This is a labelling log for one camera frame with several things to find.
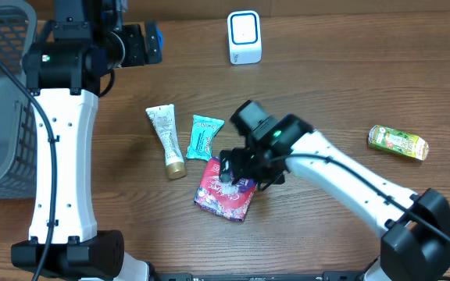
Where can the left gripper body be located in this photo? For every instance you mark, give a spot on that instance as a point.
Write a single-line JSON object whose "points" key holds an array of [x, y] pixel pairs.
{"points": [[137, 52]]}

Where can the teal tissue pack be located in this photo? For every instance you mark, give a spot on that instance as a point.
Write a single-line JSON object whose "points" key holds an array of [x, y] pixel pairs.
{"points": [[203, 131]]}

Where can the grey plastic shopping basket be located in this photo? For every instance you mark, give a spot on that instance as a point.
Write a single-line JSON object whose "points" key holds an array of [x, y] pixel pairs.
{"points": [[18, 24]]}

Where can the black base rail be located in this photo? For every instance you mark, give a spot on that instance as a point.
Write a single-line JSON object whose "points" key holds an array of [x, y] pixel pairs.
{"points": [[325, 276]]}

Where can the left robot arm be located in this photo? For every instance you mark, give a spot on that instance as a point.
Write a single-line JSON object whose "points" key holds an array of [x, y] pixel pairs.
{"points": [[86, 41]]}

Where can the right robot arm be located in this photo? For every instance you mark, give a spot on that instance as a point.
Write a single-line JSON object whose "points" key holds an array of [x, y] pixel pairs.
{"points": [[414, 229]]}

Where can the white barcode scanner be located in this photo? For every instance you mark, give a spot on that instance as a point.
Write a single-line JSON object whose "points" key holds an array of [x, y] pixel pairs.
{"points": [[244, 37]]}

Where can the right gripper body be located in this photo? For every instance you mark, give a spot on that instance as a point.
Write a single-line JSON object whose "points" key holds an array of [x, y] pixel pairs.
{"points": [[254, 164]]}

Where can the white tube gold cap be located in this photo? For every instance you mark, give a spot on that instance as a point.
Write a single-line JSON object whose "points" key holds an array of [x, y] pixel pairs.
{"points": [[163, 120]]}

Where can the red purple liner pack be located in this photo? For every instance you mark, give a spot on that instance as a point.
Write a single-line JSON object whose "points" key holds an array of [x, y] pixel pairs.
{"points": [[224, 199]]}

